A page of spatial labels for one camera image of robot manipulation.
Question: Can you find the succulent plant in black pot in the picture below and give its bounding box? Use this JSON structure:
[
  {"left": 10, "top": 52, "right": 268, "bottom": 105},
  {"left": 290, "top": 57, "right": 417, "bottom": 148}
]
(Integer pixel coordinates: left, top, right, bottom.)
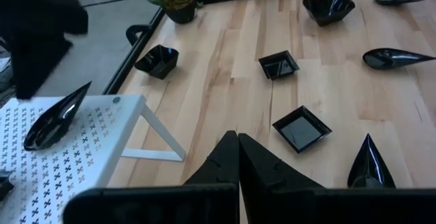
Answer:
[{"left": 142, "top": 0, "right": 204, "bottom": 25}]

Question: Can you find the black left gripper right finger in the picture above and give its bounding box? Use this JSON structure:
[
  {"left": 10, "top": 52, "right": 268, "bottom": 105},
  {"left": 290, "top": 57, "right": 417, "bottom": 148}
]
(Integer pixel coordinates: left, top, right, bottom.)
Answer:
[{"left": 239, "top": 133, "right": 436, "bottom": 224}]

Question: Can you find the black wavy square mini bowl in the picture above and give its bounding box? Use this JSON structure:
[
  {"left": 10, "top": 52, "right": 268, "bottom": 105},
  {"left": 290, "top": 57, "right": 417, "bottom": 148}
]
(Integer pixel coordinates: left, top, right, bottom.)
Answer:
[
  {"left": 302, "top": 0, "right": 356, "bottom": 27},
  {"left": 134, "top": 44, "right": 180, "bottom": 80}
]

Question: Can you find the black hook handle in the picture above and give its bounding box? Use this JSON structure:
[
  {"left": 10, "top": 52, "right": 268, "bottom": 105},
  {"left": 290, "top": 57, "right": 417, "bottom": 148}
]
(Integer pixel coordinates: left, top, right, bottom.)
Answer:
[{"left": 125, "top": 24, "right": 153, "bottom": 46}]

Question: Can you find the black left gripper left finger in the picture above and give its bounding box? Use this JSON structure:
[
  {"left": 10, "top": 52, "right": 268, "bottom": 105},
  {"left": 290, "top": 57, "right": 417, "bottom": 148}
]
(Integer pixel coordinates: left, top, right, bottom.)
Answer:
[{"left": 63, "top": 130, "right": 240, "bottom": 224}]

